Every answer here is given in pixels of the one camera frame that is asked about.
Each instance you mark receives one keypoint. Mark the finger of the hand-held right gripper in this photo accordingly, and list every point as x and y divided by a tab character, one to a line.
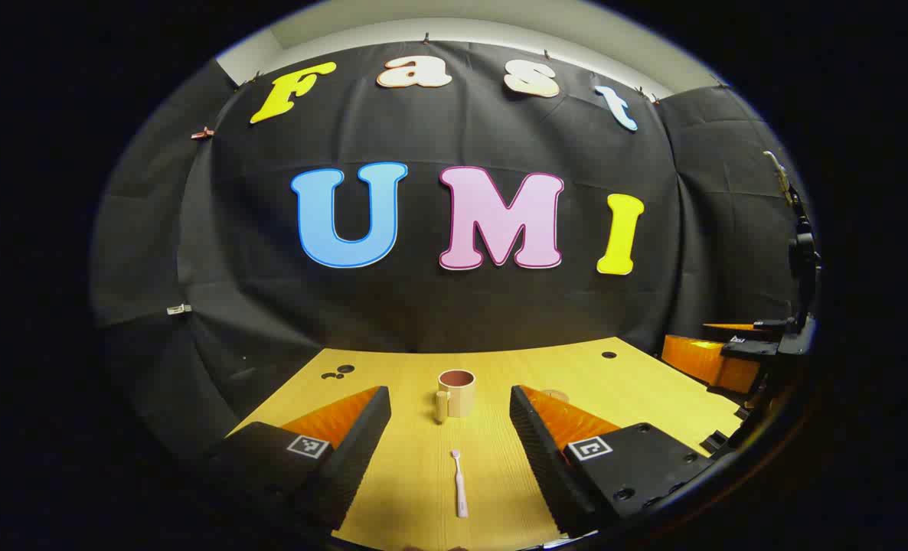
764	330
710	361

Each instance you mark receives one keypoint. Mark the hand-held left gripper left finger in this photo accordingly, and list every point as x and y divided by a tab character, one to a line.
358	448

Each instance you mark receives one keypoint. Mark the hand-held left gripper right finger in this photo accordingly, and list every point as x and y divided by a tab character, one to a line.
538	451

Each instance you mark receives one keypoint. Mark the round wooden coaster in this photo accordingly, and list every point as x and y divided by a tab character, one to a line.
555	395

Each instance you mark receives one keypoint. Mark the pink toothbrush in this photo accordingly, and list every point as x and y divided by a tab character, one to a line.
460	490

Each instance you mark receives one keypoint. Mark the beige cup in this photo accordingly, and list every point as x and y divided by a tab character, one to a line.
462	398

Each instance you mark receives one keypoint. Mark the black backdrop cloth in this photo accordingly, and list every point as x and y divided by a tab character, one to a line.
423	306

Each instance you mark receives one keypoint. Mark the silver metal clip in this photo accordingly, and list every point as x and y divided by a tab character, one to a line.
178	309

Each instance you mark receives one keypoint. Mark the copper metal clip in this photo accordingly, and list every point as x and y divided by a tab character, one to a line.
202	134

